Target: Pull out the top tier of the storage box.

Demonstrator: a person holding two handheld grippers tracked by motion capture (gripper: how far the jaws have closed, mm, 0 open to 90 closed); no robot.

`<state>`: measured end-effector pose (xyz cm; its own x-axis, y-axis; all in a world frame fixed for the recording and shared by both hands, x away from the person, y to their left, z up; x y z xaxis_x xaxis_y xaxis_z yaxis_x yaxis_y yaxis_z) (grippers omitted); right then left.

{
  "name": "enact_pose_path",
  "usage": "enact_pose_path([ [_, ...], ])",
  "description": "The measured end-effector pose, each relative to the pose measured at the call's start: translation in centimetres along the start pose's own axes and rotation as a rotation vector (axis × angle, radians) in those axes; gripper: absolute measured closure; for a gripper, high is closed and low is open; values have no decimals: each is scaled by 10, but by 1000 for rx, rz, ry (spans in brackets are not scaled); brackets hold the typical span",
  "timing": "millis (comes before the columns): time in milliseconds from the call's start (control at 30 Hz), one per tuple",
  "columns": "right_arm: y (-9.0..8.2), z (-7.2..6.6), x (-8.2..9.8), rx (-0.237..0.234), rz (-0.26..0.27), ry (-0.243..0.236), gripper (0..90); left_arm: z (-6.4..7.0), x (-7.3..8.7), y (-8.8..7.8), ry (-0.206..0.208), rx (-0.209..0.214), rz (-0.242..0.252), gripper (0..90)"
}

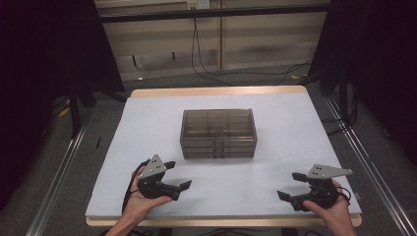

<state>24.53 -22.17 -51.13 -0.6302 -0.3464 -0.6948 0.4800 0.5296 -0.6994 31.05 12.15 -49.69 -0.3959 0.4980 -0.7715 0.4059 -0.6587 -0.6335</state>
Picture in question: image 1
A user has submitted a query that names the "black curtain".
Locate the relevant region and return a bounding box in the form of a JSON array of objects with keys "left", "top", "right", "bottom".
[
  {"left": 0, "top": 0, "right": 126, "bottom": 210},
  {"left": 309, "top": 0, "right": 417, "bottom": 158}
]

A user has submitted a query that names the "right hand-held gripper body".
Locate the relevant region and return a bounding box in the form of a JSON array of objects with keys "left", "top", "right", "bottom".
[{"left": 296, "top": 163, "right": 354, "bottom": 210}]

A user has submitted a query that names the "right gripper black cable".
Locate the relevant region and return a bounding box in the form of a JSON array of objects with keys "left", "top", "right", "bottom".
[{"left": 335, "top": 186, "right": 352, "bottom": 205}]

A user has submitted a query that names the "white table mat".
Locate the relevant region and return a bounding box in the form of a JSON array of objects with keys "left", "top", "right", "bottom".
[{"left": 85, "top": 91, "right": 362, "bottom": 219}]

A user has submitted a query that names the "black floor cable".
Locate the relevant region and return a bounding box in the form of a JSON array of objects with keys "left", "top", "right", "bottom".
[{"left": 320, "top": 85, "right": 359, "bottom": 137}]

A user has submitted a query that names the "metal floor rail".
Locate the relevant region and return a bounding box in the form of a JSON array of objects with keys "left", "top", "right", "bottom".
[
  {"left": 25, "top": 104, "right": 94, "bottom": 236},
  {"left": 324, "top": 95, "right": 417, "bottom": 236}
]

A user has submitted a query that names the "black wall cable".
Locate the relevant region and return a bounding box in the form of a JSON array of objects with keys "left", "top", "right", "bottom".
[
  {"left": 194, "top": 18, "right": 313, "bottom": 86},
  {"left": 190, "top": 18, "right": 234, "bottom": 87}
]

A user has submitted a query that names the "person's right hand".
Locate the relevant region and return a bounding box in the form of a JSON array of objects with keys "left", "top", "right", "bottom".
[{"left": 302, "top": 178, "right": 352, "bottom": 231}]

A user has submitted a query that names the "transparent brown drawer organizer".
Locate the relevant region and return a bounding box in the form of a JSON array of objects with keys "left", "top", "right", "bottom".
[{"left": 179, "top": 108, "right": 259, "bottom": 161}]

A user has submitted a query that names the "white wall socket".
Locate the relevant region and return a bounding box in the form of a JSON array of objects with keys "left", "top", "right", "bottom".
[{"left": 186, "top": 0, "right": 210, "bottom": 11}]

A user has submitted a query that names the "person's left hand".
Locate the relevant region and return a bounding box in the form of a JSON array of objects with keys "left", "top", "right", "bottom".
[{"left": 122, "top": 165, "right": 173, "bottom": 225}]

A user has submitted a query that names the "black metal stand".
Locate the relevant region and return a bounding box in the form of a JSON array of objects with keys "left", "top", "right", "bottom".
[
  {"left": 67, "top": 77, "right": 130, "bottom": 140},
  {"left": 299, "top": 63, "right": 350, "bottom": 126}
]

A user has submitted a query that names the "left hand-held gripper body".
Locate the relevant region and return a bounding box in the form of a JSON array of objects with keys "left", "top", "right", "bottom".
[{"left": 137, "top": 153, "right": 181, "bottom": 201}]

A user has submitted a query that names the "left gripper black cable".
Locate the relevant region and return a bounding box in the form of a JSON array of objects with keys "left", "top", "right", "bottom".
[{"left": 121, "top": 159, "right": 151, "bottom": 214}]

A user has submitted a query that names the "wooden table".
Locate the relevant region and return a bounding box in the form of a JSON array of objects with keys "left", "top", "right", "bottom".
[{"left": 85, "top": 85, "right": 364, "bottom": 228}]

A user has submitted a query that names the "black horizontal bar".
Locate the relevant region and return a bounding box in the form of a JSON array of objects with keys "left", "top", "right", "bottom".
[{"left": 97, "top": 3, "right": 332, "bottom": 24}]

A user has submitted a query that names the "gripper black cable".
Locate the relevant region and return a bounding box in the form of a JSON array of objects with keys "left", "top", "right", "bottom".
[
  {"left": 121, "top": 159, "right": 151, "bottom": 214},
  {"left": 335, "top": 186, "right": 352, "bottom": 205}
]

